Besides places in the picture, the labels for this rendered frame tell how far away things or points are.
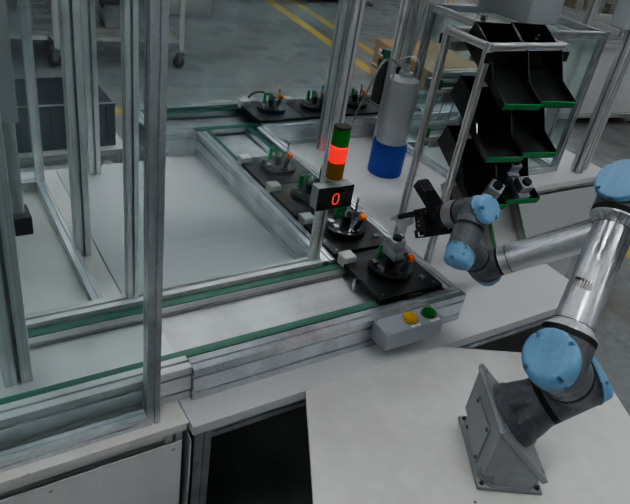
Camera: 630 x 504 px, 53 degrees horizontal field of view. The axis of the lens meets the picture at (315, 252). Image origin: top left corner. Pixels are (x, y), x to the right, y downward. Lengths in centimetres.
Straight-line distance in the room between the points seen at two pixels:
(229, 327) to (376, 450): 51
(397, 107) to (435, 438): 153
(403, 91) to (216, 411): 163
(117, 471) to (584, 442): 116
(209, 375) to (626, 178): 104
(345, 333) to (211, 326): 36
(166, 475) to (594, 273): 110
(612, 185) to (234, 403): 101
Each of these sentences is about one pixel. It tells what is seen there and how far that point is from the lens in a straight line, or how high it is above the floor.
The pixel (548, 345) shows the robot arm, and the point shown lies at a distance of 137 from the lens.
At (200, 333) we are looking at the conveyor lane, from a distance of 171.
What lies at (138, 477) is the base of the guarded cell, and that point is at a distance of 165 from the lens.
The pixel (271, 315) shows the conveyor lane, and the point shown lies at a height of 92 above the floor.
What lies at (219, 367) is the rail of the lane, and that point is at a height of 95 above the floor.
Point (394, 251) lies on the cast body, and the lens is 192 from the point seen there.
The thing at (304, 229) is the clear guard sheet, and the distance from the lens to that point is 189.
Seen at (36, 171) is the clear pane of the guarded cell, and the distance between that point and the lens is 112.
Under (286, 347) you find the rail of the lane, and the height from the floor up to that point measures 95.
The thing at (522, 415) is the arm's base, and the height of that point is 106.
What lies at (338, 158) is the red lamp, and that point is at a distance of 176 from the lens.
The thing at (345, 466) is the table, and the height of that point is 86.
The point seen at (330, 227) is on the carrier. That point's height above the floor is 99.
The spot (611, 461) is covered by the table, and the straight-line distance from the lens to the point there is 182.
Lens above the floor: 202
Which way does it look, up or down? 32 degrees down
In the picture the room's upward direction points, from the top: 10 degrees clockwise
